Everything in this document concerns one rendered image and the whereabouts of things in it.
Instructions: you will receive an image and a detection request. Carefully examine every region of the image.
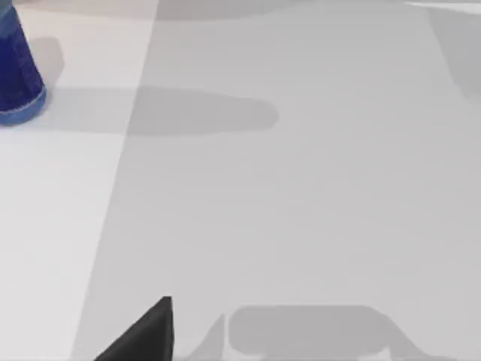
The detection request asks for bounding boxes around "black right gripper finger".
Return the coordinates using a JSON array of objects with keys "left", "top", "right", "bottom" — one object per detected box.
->
[{"left": 92, "top": 296, "right": 177, "bottom": 361}]

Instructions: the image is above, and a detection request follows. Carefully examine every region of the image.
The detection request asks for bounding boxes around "blue cup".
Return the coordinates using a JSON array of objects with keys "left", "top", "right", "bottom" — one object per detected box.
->
[{"left": 0, "top": 0, "right": 47, "bottom": 126}]

